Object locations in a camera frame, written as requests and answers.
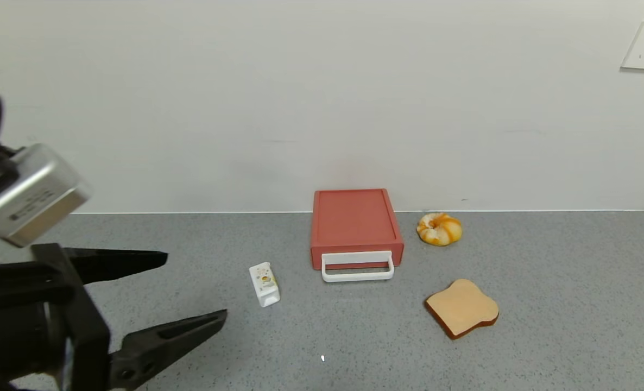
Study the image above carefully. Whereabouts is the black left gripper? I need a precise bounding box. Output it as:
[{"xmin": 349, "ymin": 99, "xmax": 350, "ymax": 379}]
[{"xmin": 0, "ymin": 243, "xmax": 228, "ymax": 391}]

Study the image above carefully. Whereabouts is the red drawer cabinet case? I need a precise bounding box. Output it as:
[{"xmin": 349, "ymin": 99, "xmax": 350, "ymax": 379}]
[{"xmin": 310, "ymin": 189, "xmax": 405, "ymax": 254}]

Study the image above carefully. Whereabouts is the small white milk carton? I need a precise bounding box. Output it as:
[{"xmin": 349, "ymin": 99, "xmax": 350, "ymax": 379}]
[{"xmin": 249, "ymin": 262, "xmax": 281, "ymax": 308}]

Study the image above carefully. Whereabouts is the orange glazed bagel bread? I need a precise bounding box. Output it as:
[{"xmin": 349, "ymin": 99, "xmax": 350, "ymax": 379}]
[{"xmin": 416, "ymin": 213, "xmax": 463, "ymax": 247}]

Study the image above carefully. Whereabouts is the toast bread slice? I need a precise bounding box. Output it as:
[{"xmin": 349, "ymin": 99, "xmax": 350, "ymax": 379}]
[{"xmin": 424, "ymin": 279, "xmax": 500, "ymax": 340}]

